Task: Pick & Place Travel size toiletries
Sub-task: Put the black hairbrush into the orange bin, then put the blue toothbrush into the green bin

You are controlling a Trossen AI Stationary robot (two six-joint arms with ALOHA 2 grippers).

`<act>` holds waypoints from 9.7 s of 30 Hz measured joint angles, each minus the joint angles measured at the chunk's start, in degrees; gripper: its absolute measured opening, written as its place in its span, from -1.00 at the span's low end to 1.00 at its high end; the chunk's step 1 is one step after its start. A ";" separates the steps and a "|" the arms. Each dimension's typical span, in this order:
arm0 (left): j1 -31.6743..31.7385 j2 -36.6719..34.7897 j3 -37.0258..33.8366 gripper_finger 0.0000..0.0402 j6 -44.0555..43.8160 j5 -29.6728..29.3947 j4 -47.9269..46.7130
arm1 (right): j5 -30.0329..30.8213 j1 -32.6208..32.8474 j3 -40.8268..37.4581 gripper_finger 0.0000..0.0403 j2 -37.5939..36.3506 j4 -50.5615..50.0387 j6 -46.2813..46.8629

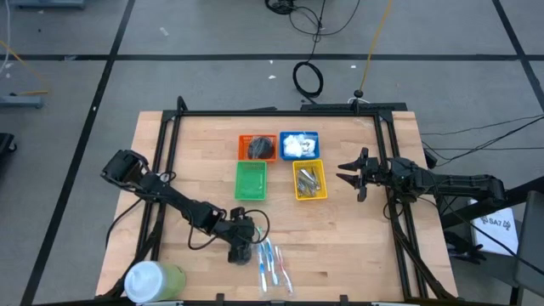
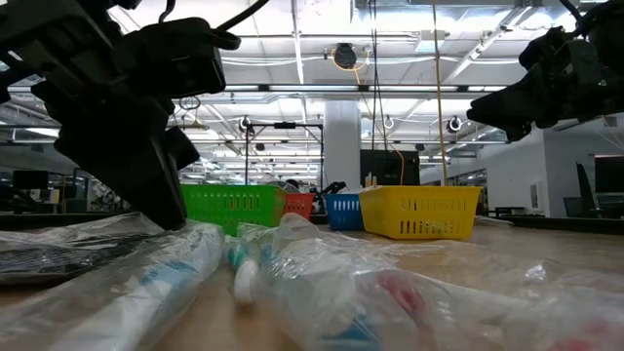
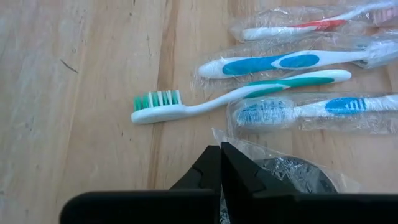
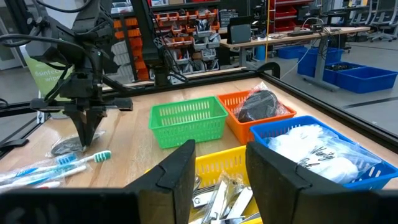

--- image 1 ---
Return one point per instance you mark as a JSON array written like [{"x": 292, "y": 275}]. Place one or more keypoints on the black round knob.
[{"x": 359, "y": 93}]

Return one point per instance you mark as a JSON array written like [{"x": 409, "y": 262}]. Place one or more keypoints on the white cardboard box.
[{"x": 497, "y": 229}]

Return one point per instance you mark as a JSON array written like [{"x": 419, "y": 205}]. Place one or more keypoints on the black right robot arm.
[{"x": 459, "y": 183}]

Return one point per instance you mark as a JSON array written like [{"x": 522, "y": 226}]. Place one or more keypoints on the red toothbrush in bag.
[{"x": 285, "y": 272}]

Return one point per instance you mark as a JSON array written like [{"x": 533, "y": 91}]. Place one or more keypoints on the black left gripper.
[{"x": 242, "y": 234}]

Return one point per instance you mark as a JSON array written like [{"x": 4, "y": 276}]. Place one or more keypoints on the packaged white toothbrush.
[{"x": 303, "y": 191}]

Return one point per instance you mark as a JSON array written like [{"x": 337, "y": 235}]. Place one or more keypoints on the green-bristled toothbrush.
[{"x": 259, "y": 230}]

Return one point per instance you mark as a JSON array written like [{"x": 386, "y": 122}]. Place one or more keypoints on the grey table foot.
[
  {"x": 21, "y": 102},
  {"x": 47, "y": 3}
]

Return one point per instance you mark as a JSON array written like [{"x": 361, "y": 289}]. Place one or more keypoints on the yellow plastic basket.
[{"x": 295, "y": 163}]

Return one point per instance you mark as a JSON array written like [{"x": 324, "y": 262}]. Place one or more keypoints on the black metal table frame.
[{"x": 272, "y": 113}]

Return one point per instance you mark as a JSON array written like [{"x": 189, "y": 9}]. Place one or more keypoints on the green plastic basket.
[{"x": 251, "y": 180}]

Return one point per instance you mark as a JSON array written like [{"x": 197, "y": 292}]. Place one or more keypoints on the black metal beam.
[{"x": 523, "y": 193}]

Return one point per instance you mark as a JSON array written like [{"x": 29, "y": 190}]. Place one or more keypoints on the black round pad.
[
  {"x": 254, "y": 149},
  {"x": 261, "y": 154},
  {"x": 268, "y": 145}
]

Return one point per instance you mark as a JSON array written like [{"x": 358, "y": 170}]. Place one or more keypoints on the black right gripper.
[{"x": 374, "y": 172}]

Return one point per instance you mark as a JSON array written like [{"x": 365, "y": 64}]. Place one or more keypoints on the white cotton bag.
[{"x": 292, "y": 145}]

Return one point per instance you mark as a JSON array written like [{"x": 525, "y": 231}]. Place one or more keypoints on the orange plastic basket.
[{"x": 242, "y": 149}]

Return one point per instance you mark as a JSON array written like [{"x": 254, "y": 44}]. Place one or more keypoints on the green disinfecting wipes canister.
[{"x": 146, "y": 282}]

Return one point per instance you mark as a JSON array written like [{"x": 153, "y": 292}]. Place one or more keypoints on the black table edge bracket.
[
  {"x": 219, "y": 299},
  {"x": 343, "y": 300}
]

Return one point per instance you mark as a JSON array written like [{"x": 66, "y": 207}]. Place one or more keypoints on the black floor object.
[{"x": 6, "y": 142}]

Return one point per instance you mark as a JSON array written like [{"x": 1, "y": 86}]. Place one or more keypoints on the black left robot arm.
[{"x": 170, "y": 195}]

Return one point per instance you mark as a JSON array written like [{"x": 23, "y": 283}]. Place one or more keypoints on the blue plastic basket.
[{"x": 281, "y": 146}]

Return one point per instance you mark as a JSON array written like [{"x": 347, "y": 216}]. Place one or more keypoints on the blue toothbrush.
[
  {"x": 272, "y": 261},
  {"x": 262, "y": 268}
]

